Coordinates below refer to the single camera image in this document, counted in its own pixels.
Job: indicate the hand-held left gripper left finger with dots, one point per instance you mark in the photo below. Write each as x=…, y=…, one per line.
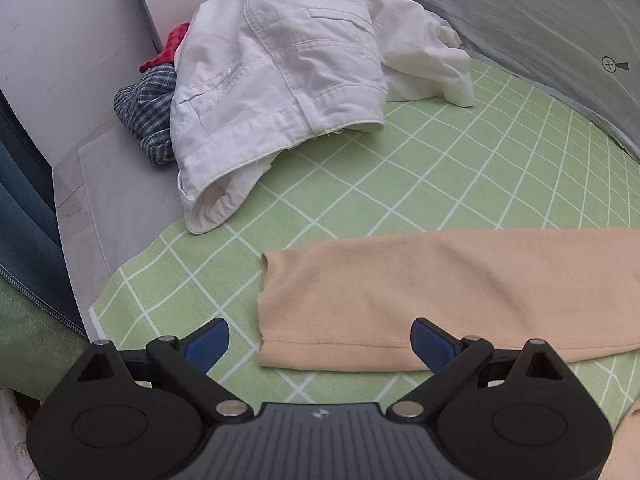
x=207, y=345

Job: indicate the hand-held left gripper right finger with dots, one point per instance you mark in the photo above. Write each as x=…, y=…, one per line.
x=430, y=345

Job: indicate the beige shirt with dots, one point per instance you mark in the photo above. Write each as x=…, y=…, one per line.
x=425, y=285

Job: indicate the green checked bed sheet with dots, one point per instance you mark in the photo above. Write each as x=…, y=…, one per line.
x=400, y=185

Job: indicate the green fuzzy cloth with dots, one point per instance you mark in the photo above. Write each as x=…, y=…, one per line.
x=35, y=345

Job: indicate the white lace cloth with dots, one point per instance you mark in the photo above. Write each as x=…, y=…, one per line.
x=12, y=435

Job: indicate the blue denim cloth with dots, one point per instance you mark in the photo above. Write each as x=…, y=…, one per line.
x=30, y=220

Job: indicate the blue plaid garment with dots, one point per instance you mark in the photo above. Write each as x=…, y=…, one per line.
x=150, y=105

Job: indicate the white pants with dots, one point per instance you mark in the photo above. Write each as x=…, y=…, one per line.
x=275, y=85

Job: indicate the red checked garment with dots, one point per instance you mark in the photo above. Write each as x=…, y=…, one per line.
x=167, y=47

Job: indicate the grey printed bed sheet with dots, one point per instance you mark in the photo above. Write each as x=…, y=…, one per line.
x=540, y=25

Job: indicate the white headboard panel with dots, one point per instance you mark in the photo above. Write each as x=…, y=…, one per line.
x=145, y=0

